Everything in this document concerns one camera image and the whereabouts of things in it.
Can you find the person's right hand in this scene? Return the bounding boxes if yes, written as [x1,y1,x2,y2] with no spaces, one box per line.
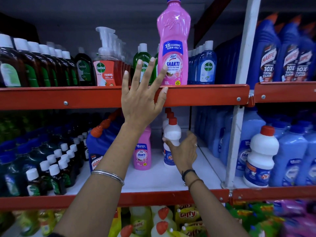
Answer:
[162,131,198,175]

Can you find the person's left hand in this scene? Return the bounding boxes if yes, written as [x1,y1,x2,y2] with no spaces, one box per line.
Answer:
[121,57,169,129]

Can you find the person's left forearm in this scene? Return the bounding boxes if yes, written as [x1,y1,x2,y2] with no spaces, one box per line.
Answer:
[53,122,158,237]

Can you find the person's right forearm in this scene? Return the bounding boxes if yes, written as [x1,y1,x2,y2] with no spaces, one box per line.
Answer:
[183,169,250,237]

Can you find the bright green white-capped bottle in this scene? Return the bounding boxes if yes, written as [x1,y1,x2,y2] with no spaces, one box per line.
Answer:
[133,43,152,84]

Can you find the row of pump handwash bottles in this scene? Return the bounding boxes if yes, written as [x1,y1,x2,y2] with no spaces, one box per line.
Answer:
[93,27,132,86]

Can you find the small pink cleaner bottle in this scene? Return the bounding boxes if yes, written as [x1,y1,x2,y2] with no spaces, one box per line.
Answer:
[133,126,152,171]

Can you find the tall pink cleaner bottle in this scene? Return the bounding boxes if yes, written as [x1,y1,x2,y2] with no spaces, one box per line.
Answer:
[157,0,192,86]

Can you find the white shelf board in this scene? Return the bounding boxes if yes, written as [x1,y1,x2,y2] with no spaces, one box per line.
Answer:
[47,128,224,195]

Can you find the blue red-capped toilet cleaner bottle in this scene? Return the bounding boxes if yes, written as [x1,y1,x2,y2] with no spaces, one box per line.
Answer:
[86,125,119,173]
[100,110,124,138]

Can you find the dark green white-capped bottle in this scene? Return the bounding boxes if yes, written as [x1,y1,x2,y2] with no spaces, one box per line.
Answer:
[75,47,96,86]

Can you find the row of blue disinfectant bottles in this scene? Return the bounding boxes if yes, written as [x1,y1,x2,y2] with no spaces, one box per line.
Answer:
[188,40,217,85]

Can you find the orange metal shelf beam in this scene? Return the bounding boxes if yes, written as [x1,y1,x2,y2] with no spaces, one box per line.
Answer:
[254,81,316,104]
[232,186,316,202]
[0,84,250,111]
[0,189,230,211]

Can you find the silver bangle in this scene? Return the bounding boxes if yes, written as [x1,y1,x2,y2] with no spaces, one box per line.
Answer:
[91,170,125,186]

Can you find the white bottle with red nozzle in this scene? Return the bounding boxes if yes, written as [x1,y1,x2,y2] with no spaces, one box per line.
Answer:
[151,206,177,232]
[117,224,134,237]
[150,221,174,237]

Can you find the yellow dishwash bottle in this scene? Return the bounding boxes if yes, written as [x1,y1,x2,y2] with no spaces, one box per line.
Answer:
[175,205,201,224]
[181,223,207,237]

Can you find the dark diagonal rack brace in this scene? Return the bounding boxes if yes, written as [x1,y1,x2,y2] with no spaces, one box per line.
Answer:
[194,0,234,47]

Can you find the yellow-green cleaner bottle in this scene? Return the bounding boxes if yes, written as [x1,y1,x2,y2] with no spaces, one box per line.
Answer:
[129,206,152,236]

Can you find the row of brown antiseptic bottles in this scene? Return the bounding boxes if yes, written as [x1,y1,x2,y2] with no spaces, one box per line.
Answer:
[0,34,79,88]

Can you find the large white red-capped bottle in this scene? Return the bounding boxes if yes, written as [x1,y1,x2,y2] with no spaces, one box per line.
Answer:
[243,125,279,188]

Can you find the row of dim green bottles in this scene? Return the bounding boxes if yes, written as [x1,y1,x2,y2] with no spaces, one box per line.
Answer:
[0,110,109,146]

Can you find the pile of green yellow packets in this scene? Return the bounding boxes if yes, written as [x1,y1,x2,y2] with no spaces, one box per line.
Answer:
[225,200,285,237]

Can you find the group of small white-capped bottles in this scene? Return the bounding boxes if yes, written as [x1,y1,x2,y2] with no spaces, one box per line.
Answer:
[0,132,90,198]

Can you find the row of dark blue toilet cleaners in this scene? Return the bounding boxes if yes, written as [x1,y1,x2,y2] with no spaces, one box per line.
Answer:
[217,13,316,83]

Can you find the group of light blue cleaner bottles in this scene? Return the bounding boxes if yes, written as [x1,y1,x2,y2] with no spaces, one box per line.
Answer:
[195,106,316,187]

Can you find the pile of pink purple packets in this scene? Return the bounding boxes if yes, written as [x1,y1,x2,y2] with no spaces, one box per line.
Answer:
[272,198,316,237]

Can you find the row of yellow liquid bottles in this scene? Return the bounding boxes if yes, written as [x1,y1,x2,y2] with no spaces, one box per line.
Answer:
[0,209,66,237]

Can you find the white metal rack post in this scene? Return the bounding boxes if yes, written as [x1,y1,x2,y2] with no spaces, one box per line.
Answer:
[223,0,262,189]

